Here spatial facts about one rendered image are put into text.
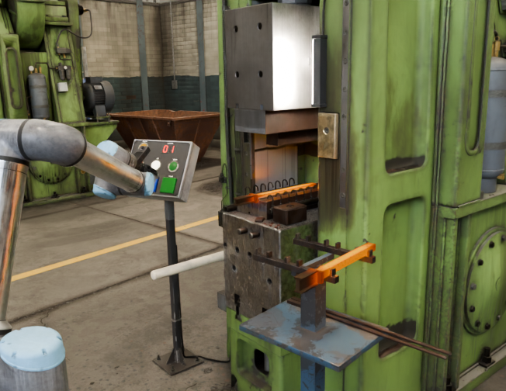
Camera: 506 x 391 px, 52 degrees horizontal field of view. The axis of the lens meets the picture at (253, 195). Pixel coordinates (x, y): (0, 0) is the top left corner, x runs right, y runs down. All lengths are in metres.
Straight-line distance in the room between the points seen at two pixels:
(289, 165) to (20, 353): 1.59
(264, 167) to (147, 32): 9.53
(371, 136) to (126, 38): 9.83
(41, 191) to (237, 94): 4.88
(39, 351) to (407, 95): 1.59
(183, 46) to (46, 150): 10.04
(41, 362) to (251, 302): 1.10
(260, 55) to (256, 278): 0.91
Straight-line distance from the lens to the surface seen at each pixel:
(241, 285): 2.32
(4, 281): 1.57
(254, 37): 2.14
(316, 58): 2.04
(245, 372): 2.57
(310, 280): 1.48
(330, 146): 2.02
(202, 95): 11.09
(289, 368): 2.33
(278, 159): 2.53
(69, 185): 6.98
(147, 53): 11.79
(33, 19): 6.82
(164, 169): 2.52
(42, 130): 1.55
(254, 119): 2.15
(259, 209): 2.20
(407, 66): 2.19
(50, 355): 1.44
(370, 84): 1.93
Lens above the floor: 1.51
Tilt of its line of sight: 13 degrees down
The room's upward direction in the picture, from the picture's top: 1 degrees counter-clockwise
